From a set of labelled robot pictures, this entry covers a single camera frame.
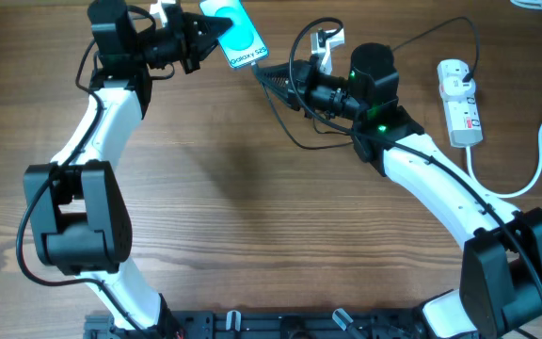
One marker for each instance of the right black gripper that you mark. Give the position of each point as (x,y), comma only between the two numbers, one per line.
(302,84)

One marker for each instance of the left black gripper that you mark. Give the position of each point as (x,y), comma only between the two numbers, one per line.
(189,42)

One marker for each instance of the teal Galaxy smartphone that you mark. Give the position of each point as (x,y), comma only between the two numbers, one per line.
(242,44)

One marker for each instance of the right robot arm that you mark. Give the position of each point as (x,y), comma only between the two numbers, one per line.
(500,288)

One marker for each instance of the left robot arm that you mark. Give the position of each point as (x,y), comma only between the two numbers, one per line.
(75,210)

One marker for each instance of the white power strip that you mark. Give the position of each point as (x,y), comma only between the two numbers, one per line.
(462,117)

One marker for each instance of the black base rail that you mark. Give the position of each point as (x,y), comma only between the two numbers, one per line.
(385,323)

